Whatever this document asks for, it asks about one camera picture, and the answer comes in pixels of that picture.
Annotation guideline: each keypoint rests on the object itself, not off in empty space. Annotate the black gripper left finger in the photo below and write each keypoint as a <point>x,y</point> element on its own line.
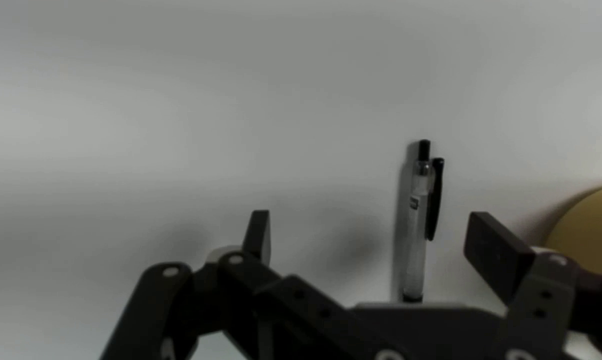
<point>264,314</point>

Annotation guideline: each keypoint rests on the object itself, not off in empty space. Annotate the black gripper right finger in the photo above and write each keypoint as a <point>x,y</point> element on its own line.
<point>547,294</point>

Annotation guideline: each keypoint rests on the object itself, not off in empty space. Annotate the black and silver pen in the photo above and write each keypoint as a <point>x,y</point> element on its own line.
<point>418,206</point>

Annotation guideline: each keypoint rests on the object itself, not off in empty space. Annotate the yellow enamel cup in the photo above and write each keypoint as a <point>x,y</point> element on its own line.
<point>579,232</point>

